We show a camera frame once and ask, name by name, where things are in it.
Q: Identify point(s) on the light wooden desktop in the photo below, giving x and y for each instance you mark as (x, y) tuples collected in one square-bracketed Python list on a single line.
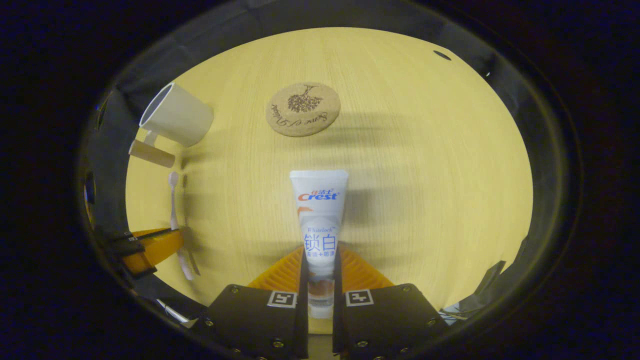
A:
[(425, 175)]

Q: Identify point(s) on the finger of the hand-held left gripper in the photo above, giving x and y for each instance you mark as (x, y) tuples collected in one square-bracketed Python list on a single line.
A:
[(160, 247)]

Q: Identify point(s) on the white cup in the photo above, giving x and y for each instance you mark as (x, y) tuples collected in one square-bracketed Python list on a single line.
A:
[(180, 120)]

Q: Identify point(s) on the white toothbrush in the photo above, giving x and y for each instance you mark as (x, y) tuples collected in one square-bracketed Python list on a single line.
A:
[(173, 200)]

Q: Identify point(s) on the white toothpaste tube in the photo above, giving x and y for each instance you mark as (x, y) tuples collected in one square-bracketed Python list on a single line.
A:
[(320, 210)]

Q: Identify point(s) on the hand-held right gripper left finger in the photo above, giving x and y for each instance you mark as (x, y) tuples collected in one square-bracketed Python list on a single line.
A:
[(303, 320)]

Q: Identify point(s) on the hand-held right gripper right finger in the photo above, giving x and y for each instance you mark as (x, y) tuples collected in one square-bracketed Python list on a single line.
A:
[(337, 320)]

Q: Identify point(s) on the round cork coaster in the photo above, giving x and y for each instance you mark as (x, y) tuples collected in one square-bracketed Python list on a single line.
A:
[(303, 120)]

